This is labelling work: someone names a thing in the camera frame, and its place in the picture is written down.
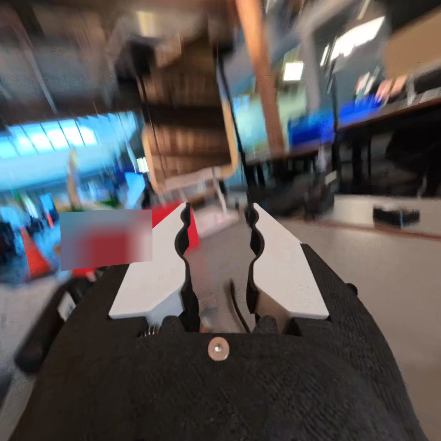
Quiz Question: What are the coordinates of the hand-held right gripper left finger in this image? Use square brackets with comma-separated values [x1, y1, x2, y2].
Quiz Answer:
[108, 202, 201, 333]

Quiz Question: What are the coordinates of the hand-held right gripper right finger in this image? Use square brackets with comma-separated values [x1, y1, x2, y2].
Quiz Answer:
[245, 202, 330, 334]

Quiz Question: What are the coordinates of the red plastic bin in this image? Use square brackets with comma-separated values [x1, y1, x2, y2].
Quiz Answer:
[72, 203, 201, 279]

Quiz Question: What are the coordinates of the orange traffic cone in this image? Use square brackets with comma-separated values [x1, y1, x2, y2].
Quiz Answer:
[20, 226, 53, 278]

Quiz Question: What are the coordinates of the small black box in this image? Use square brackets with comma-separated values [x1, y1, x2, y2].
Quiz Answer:
[373, 204, 421, 229]

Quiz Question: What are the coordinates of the blue plastic bin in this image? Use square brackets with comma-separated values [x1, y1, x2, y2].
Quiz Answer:
[339, 94, 384, 127]
[289, 112, 335, 146]

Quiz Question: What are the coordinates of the wooden desk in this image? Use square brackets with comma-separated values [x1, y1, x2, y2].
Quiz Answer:
[241, 91, 441, 193]

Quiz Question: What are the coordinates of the wooden post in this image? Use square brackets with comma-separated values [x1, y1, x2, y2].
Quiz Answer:
[236, 0, 287, 154]

